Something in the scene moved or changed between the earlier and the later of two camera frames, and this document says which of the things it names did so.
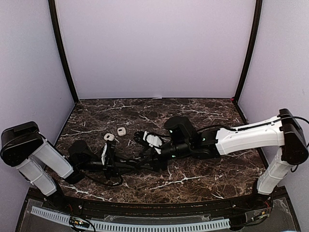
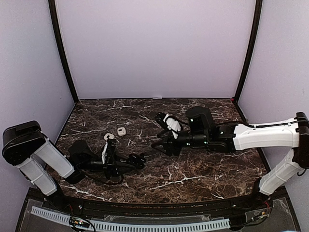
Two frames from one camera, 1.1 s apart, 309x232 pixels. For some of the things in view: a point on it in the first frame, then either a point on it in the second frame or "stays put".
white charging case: x=121 y=131 stays put
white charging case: x=109 y=137 stays put
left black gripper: x=117 y=165 stays put
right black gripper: x=155 y=160 → x=169 y=145
